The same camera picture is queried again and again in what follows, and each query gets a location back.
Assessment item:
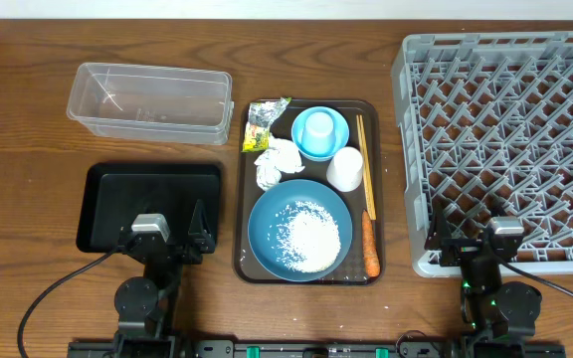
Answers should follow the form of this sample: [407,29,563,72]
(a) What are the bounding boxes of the dark blue plate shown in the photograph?
[247,179,353,282]

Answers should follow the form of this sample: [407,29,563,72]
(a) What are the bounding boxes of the wooden chopstick left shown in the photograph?
[355,114,374,221]

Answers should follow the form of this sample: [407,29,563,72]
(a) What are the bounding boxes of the brown serving tray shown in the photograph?
[233,99,385,286]

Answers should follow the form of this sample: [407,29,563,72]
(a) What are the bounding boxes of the wooden chopstick right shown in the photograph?
[359,114,378,221]

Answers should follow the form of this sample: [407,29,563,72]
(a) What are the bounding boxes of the black waste tray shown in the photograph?
[76,162,221,253]

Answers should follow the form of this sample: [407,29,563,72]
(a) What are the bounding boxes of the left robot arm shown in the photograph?
[109,200,216,357]

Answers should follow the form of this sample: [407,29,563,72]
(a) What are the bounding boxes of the wooden chopstick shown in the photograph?
[359,114,378,221]
[355,114,374,221]

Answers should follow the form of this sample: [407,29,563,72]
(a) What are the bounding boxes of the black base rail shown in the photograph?
[66,338,566,358]

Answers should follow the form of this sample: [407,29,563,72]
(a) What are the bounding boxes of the light blue bowl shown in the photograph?
[291,106,350,162]

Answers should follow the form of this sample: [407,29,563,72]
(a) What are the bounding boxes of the white pink cup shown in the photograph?
[326,147,364,192]

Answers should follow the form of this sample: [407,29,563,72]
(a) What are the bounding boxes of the grey dishwasher rack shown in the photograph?
[391,32,573,277]

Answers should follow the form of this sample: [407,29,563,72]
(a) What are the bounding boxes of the orange carrot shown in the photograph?
[361,211,381,277]

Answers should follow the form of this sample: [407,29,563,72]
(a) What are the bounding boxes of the white tissue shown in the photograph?
[254,136,305,191]

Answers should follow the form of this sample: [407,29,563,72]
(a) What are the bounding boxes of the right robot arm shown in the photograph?
[424,201,542,357]

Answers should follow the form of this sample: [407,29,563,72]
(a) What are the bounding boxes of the white rice pile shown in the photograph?
[272,201,341,273]

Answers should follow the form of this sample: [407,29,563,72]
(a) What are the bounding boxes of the green foil snack wrapper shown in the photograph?
[242,97,291,152]

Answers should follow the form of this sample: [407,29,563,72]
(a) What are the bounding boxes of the light blue cup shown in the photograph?
[301,111,334,157]

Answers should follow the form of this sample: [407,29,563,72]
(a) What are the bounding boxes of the clear plastic bin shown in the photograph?
[67,63,234,145]

